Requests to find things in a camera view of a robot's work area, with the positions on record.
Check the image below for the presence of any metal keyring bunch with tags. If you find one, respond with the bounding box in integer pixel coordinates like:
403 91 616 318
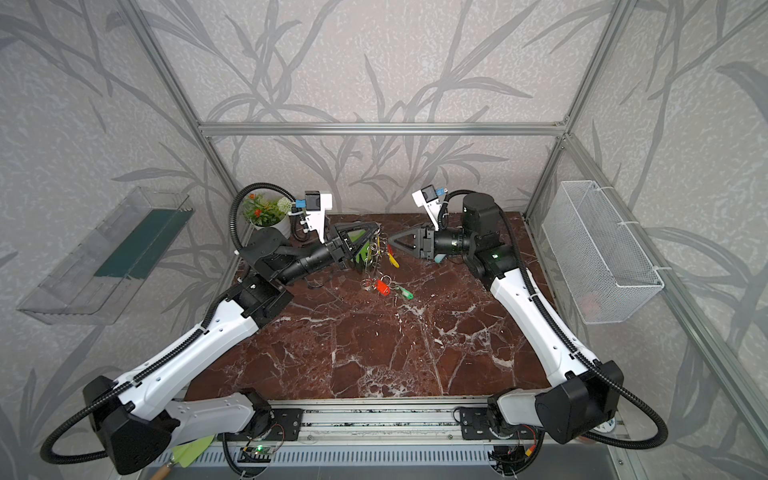
356 233 414 300

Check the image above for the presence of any yellow key tag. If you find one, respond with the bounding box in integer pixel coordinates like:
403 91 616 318
387 253 400 268

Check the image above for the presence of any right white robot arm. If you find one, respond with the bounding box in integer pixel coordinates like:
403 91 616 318
389 186 623 444

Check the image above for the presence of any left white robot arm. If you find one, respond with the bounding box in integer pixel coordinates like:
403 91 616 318
90 222 379 475

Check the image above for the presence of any white pot with green plant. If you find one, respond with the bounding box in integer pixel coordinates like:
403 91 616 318
242 192 293 238

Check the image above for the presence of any small circuit board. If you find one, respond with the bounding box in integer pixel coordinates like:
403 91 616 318
237 444 281 466

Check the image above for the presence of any green silicone spatula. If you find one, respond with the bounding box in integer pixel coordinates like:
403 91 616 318
151 435 215 480

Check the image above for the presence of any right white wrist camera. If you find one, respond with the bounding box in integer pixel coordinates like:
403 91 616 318
412 185 447 231

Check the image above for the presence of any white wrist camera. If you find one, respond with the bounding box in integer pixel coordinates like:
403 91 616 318
412 185 447 231
289 190 333 243

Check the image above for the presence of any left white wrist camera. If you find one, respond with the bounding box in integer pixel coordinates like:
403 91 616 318
289 190 333 243

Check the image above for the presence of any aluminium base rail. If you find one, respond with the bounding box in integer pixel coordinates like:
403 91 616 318
150 397 553 474

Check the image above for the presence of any white wire mesh basket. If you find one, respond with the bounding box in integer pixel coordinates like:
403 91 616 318
542 180 664 324

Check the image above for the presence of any clear plastic wall shelf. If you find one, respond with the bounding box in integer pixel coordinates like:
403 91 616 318
17 187 194 326

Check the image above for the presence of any right black corrugated cable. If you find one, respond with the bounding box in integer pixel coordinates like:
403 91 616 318
436 189 669 451

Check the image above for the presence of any black corrugated cable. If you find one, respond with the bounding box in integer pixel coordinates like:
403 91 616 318
39 182 298 466
436 189 669 451

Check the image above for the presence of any left black corrugated cable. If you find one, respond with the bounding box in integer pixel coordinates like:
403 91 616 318
39 182 298 466

